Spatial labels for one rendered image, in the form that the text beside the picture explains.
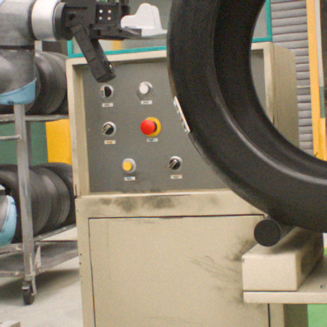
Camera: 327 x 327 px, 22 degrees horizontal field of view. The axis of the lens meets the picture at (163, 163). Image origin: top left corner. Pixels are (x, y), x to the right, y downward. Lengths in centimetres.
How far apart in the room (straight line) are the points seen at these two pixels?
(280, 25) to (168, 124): 887
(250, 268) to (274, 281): 4
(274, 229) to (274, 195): 7
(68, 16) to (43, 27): 5
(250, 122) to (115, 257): 76
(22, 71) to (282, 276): 60
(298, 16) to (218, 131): 969
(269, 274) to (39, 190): 403
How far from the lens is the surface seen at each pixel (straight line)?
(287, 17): 1102
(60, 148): 1146
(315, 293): 136
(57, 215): 566
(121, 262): 222
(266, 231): 136
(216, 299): 216
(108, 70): 151
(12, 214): 189
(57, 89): 569
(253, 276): 137
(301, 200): 130
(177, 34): 135
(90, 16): 149
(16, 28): 155
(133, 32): 146
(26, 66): 157
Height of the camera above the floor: 109
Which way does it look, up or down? 3 degrees down
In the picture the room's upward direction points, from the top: 3 degrees counter-clockwise
